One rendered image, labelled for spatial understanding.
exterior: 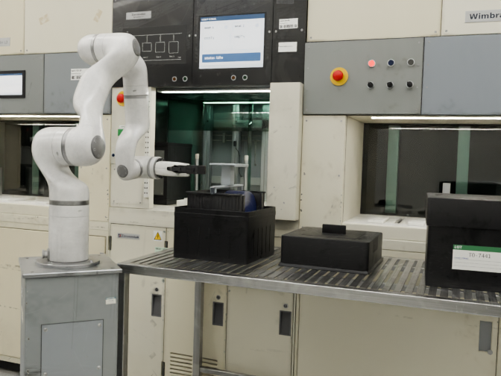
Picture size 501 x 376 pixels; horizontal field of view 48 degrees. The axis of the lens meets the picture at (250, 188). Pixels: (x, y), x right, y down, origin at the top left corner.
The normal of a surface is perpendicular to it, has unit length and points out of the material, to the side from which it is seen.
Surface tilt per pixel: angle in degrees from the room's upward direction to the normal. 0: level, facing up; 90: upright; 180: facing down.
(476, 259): 90
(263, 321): 90
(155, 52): 90
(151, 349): 90
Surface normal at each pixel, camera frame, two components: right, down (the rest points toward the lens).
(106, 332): 0.41, 0.06
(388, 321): -0.35, 0.04
